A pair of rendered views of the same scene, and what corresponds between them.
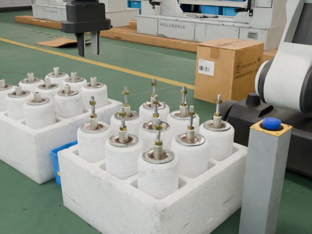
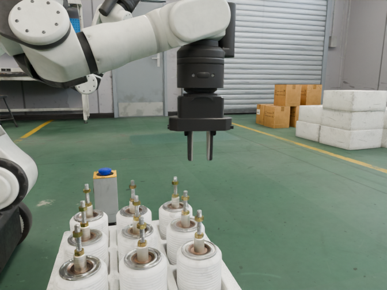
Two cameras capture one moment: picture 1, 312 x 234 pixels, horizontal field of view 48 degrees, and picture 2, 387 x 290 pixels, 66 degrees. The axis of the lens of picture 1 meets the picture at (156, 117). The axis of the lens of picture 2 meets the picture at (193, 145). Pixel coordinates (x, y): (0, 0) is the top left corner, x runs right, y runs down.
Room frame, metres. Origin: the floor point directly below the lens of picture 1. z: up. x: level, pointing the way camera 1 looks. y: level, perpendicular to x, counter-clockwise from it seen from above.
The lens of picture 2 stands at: (1.36, 0.45, 0.59)
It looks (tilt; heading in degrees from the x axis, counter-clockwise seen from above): 12 degrees down; 211
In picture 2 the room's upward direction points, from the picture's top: straight up
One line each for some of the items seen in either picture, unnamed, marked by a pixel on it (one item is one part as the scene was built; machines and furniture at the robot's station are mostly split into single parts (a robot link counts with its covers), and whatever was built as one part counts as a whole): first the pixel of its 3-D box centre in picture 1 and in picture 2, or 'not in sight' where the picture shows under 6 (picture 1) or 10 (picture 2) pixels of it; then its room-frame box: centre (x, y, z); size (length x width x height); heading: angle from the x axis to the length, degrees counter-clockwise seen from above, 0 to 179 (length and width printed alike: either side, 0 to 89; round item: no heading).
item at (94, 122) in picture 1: (94, 123); (198, 244); (0.87, 0.17, 0.26); 0.02 x 0.02 x 0.03
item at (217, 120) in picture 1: (217, 121); (88, 211); (0.88, -0.17, 0.26); 0.02 x 0.02 x 0.03
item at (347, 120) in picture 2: not in sight; (351, 118); (-1.95, 0.28, 0.27); 0.39 x 0.39 x 0.18; 48
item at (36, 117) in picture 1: (41, 126); not in sight; (1.09, 0.39, 0.16); 0.10 x 0.10 x 0.18
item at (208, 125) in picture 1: (217, 126); (88, 216); (0.88, -0.17, 0.25); 0.08 x 0.08 x 0.01
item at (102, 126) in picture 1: (94, 127); (198, 250); (0.87, 0.17, 0.25); 0.08 x 0.08 x 0.01
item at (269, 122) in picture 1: (271, 124); (105, 172); (0.73, -0.26, 0.32); 0.04 x 0.04 x 0.02
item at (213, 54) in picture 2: not in sight; (205, 35); (0.86, 0.17, 0.68); 0.11 x 0.11 x 0.11; 54
